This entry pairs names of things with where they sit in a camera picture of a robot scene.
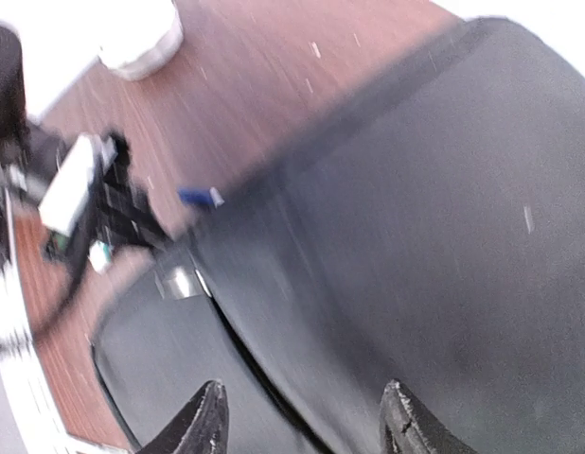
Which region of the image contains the black student backpack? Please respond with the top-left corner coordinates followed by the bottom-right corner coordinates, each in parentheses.
top-left (92, 18), bottom-right (585, 453)

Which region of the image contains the small black pen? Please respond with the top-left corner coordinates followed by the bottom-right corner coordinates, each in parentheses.
top-left (178, 187), bottom-right (224, 210)

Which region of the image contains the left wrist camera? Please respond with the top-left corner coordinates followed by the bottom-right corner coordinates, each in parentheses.
top-left (38, 133), bottom-right (116, 237)

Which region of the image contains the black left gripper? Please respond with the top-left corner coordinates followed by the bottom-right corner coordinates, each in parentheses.
top-left (89, 131), bottom-right (172, 273)

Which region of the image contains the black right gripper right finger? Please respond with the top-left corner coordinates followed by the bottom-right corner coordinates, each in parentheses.
top-left (380, 379), bottom-right (476, 454)

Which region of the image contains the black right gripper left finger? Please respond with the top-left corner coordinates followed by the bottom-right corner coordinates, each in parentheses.
top-left (139, 380), bottom-right (229, 454)

